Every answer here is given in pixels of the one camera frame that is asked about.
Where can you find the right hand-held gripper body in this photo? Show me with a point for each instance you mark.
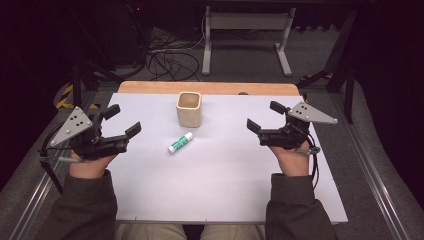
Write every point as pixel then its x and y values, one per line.
pixel 290 135

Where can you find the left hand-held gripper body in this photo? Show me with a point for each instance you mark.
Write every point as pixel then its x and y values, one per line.
pixel 95 143

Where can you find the person's left hand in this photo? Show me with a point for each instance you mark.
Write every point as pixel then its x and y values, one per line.
pixel 90 166

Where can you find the person's right hand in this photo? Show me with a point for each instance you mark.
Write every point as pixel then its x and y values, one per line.
pixel 293 161

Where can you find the yellow black hazard tape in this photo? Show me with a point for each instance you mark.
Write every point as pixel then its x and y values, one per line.
pixel 66 96

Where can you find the white green glue stick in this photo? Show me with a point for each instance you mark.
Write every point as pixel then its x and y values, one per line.
pixel 180 142

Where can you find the black tripod stand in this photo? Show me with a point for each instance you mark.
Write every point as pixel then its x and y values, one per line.
pixel 78 71

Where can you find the beige square cup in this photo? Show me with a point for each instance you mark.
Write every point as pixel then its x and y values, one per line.
pixel 189 110

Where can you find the white paper sheet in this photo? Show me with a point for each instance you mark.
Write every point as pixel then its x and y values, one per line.
pixel 216 183

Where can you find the black metal stand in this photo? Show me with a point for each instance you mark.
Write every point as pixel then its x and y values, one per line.
pixel 340 63

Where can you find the grey metal stand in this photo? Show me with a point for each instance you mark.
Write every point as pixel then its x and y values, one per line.
pixel 246 21

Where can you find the person's left leg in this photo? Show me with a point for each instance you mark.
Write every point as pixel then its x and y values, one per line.
pixel 151 232

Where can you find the person's leg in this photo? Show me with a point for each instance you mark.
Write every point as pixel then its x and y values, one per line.
pixel 233 232
pixel 151 232

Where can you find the person's right leg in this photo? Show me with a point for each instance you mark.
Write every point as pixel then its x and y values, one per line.
pixel 233 232

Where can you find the aluminium floor rail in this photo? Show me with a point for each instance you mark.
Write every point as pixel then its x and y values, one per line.
pixel 43 186
pixel 370 173

